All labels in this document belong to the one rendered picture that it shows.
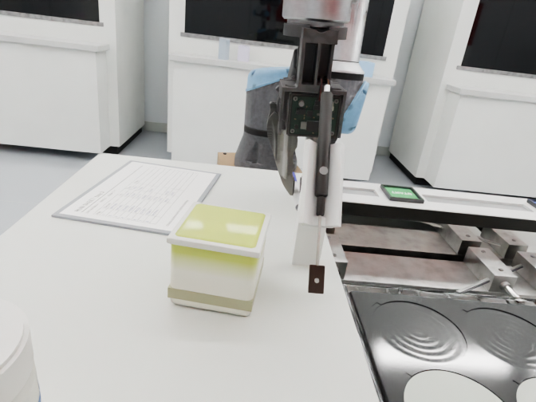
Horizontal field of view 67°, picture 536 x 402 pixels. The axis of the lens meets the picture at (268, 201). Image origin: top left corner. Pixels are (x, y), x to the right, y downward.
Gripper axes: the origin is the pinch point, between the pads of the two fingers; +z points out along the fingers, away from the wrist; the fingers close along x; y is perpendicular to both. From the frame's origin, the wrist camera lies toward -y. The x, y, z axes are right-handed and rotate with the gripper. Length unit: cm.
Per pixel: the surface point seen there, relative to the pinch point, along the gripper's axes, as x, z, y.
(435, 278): 21.3, 12.7, 2.3
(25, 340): -15.4, -7.2, 37.9
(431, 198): 24.0, 5.3, -10.5
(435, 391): 12.0, 10.1, 24.6
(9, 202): -155, 95, -180
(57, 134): -161, 75, -265
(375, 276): 12.2, 12.3, 3.0
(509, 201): 38.2, 5.6, -11.7
